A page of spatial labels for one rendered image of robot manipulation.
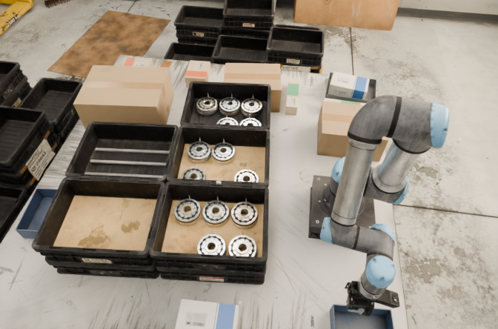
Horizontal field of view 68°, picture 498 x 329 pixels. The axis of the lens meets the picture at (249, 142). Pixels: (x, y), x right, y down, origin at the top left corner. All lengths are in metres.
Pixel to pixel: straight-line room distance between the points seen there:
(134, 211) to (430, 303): 1.68
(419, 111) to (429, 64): 2.86
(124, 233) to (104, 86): 0.80
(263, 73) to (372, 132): 1.06
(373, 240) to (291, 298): 0.44
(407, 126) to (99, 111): 1.40
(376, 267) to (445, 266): 1.44
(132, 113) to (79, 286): 0.79
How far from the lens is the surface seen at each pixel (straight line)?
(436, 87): 3.63
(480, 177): 3.06
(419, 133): 1.05
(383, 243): 1.19
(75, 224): 1.58
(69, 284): 1.63
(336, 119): 1.79
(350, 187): 1.11
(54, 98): 2.88
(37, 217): 1.83
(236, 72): 2.00
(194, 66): 2.20
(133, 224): 1.50
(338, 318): 1.48
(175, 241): 1.43
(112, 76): 2.03
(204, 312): 1.37
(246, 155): 1.63
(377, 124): 1.03
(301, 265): 1.53
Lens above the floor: 2.10
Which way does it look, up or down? 49 degrees down
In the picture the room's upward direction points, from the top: straight up
